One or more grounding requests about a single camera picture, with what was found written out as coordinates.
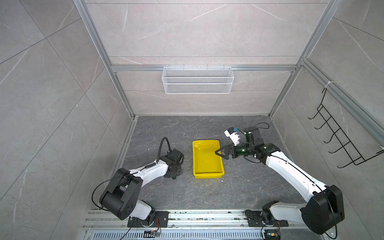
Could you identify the black wire hook rack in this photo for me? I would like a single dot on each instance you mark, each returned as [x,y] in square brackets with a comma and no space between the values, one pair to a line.
[345,144]

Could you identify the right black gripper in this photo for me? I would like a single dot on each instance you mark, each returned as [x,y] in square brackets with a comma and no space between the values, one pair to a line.
[230,148]

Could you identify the white wire mesh basket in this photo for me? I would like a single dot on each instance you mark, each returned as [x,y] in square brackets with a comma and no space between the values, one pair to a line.
[197,80]

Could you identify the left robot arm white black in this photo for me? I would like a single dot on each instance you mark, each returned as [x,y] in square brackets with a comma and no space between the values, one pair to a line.
[121,196]

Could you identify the yellow plastic bin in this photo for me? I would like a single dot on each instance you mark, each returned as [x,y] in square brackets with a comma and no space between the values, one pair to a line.
[206,164]

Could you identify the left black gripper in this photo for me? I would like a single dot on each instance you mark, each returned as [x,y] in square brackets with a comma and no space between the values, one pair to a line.
[179,172]

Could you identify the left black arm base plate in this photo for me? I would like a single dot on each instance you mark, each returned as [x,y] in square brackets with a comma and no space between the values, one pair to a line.
[158,218]

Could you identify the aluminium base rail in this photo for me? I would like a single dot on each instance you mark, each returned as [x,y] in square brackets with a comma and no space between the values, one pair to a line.
[193,225]

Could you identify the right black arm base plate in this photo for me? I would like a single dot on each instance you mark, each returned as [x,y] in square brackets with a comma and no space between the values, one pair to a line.
[262,218]

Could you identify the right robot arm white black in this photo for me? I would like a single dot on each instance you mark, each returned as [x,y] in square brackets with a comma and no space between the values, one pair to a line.
[324,205]

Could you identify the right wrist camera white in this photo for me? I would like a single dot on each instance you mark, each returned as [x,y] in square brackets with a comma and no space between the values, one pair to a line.
[233,134]

